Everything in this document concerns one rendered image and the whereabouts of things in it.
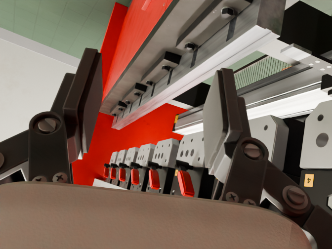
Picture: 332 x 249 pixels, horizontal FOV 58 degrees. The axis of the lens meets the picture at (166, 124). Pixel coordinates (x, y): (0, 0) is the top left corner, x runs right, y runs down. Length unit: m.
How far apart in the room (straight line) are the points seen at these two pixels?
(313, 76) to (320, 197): 0.55
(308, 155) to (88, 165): 1.91
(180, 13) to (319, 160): 0.56
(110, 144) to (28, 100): 1.74
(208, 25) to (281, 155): 0.44
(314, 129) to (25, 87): 3.55
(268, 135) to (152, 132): 1.89
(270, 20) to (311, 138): 0.34
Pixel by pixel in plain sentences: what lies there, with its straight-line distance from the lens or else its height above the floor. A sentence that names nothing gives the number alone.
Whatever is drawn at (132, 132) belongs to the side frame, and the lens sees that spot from 2.25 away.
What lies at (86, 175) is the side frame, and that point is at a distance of 2.19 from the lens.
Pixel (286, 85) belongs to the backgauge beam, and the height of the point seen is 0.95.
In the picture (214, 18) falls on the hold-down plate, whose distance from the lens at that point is 0.75.
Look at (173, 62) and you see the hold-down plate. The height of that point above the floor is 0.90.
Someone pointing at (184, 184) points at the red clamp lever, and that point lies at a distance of 0.57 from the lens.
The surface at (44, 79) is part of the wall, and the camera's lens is 3.81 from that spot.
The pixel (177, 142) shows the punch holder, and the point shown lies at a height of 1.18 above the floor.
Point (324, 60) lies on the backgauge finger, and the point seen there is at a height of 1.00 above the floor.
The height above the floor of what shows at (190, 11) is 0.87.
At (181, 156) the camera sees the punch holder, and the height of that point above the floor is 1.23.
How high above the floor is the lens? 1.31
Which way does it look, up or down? 12 degrees down
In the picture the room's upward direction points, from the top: 167 degrees counter-clockwise
